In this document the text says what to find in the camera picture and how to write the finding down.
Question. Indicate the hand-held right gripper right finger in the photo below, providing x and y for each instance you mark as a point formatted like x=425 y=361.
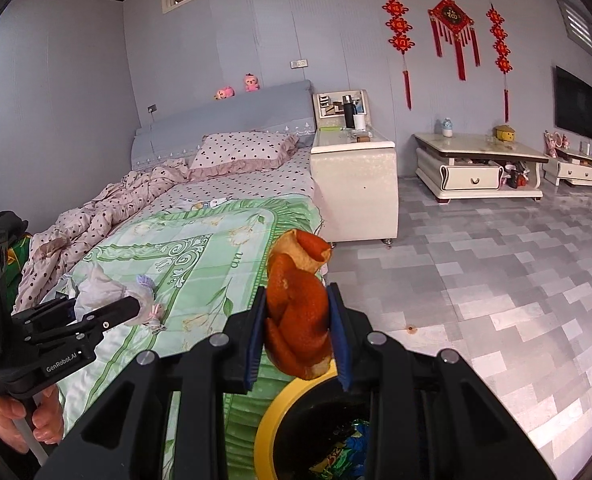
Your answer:
x=340 y=340

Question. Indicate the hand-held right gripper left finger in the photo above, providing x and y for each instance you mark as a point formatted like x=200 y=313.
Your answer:
x=256 y=340

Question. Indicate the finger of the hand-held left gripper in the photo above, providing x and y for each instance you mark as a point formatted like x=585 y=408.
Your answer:
x=105 y=315
x=50 y=312

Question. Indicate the purple foam fruit net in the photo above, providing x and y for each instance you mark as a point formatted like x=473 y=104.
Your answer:
x=103 y=290

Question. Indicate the orange peel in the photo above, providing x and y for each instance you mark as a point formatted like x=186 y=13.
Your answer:
x=296 y=305

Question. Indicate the yellow rimmed black trash bin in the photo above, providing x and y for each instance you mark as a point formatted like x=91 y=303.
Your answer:
x=271 y=420

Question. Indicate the green snack packet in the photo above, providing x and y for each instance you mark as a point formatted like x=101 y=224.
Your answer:
x=338 y=462

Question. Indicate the person's left hand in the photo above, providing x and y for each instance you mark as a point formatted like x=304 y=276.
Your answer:
x=48 y=420

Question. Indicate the green folded blanket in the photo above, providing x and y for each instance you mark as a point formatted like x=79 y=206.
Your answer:
x=19 y=270

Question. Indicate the dark cloth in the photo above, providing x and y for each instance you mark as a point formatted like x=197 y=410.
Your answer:
x=8 y=225

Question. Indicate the green floral blanket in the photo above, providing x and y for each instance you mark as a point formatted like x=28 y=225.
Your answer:
x=200 y=260

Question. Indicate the pink polka dot duvet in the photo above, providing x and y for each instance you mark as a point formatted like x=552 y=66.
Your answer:
x=85 y=220

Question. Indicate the cream nightstand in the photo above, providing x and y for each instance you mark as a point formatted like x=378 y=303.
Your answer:
x=356 y=190

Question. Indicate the polka dot bedsheet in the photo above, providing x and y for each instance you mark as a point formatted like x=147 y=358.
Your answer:
x=276 y=180

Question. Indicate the polka dot pillow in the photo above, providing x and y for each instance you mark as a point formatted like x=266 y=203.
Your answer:
x=241 y=152

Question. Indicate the cream coffee table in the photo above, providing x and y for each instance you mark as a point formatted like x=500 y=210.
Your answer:
x=471 y=177

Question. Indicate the white cup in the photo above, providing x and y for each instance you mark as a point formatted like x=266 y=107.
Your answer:
x=359 y=122

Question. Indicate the grey bed headboard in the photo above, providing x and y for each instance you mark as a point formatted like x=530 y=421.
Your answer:
x=225 y=115

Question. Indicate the black thermos flask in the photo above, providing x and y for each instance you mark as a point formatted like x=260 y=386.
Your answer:
x=349 y=112

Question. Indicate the pink plush toy lying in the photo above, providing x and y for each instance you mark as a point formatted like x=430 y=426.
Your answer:
x=224 y=93

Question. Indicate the pink plush toy sitting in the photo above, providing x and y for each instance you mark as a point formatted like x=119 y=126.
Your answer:
x=252 y=83

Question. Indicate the pink doll figure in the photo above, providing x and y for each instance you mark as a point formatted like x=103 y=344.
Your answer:
x=553 y=144

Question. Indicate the cream television stand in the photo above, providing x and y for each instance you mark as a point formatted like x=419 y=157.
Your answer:
x=576 y=171

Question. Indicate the red diamond knot ornament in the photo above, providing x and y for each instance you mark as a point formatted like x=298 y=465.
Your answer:
x=451 y=17

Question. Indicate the window with white blind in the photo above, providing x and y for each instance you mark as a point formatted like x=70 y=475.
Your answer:
x=578 y=27

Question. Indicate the white wall socket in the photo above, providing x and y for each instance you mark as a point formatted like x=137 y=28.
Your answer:
x=299 y=63

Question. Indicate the black wall television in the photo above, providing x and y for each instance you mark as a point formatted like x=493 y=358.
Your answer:
x=576 y=102

